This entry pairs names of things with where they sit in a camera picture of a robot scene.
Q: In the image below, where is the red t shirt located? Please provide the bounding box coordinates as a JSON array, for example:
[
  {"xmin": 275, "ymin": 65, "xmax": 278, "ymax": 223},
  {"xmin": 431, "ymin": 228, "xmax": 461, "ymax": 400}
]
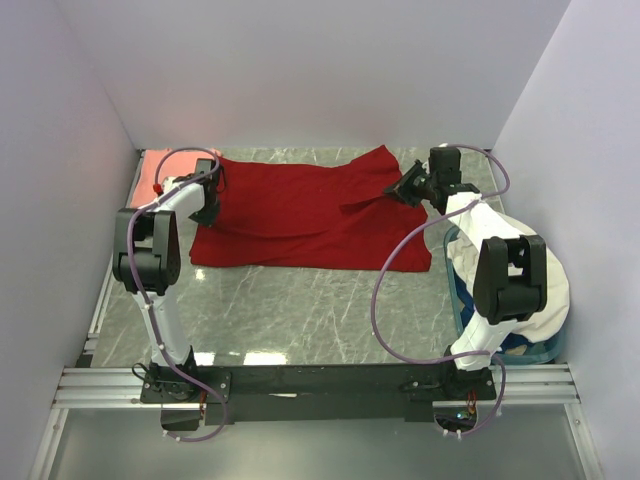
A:
[{"xmin": 190, "ymin": 146, "xmax": 428, "ymax": 270}]

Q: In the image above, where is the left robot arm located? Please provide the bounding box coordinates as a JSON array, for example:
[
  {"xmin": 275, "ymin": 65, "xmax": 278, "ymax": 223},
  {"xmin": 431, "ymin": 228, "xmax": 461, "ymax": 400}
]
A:
[{"xmin": 112, "ymin": 149, "xmax": 224, "ymax": 402}]

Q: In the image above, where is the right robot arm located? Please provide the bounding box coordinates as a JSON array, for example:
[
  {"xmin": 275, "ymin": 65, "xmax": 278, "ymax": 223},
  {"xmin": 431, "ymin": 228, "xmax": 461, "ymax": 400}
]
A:
[{"xmin": 384, "ymin": 144, "xmax": 547, "ymax": 399}]

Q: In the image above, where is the folded pink t shirt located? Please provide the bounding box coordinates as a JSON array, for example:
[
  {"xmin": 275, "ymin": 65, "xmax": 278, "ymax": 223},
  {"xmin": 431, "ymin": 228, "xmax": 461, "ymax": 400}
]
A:
[{"xmin": 128, "ymin": 149, "xmax": 213, "ymax": 207}]

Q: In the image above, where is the white crumpled t shirt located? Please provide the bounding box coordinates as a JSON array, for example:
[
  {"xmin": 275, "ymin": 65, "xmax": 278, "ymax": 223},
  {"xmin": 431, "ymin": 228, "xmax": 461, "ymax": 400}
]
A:
[{"xmin": 446, "ymin": 233, "xmax": 570, "ymax": 343}]

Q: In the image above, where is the blue plastic basket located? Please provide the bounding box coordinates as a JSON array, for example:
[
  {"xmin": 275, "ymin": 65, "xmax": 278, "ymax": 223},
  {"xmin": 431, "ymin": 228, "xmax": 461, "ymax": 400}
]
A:
[{"xmin": 445, "ymin": 254, "xmax": 566, "ymax": 365}]

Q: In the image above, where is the blue t shirt in basket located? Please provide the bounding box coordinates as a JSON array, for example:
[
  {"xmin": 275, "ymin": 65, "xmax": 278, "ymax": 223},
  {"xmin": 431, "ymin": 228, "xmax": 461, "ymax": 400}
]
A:
[{"xmin": 452, "ymin": 293, "xmax": 528, "ymax": 354}]

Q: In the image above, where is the black base beam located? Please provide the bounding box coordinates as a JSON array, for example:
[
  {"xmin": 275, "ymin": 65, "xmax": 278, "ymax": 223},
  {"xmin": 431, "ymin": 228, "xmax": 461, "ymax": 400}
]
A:
[{"xmin": 140, "ymin": 362, "xmax": 497, "ymax": 425}]

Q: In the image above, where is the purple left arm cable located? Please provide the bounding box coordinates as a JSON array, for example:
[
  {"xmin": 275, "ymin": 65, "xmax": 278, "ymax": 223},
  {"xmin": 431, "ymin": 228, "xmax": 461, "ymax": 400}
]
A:
[{"xmin": 128, "ymin": 146, "xmax": 232, "ymax": 445}]

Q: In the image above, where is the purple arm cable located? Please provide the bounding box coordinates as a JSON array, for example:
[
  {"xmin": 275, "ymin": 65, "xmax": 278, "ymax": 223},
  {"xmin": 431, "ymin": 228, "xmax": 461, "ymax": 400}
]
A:
[
  {"xmin": 370, "ymin": 143, "xmax": 510, "ymax": 440},
  {"xmin": 128, "ymin": 146, "xmax": 232, "ymax": 445}
]

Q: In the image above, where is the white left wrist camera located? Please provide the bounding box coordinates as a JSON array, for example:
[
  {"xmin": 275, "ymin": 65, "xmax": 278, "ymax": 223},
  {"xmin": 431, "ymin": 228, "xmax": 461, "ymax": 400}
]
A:
[{"xmin": 152, "ymin": 176, "xmax": 187, "ymax": 197}]

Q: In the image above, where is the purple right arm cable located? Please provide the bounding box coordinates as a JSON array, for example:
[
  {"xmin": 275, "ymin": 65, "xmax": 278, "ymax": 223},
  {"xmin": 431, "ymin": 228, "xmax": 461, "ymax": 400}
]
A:
[{"xmin": 370, "ymin": 143, "xmax": 510, "ymax": 440}]

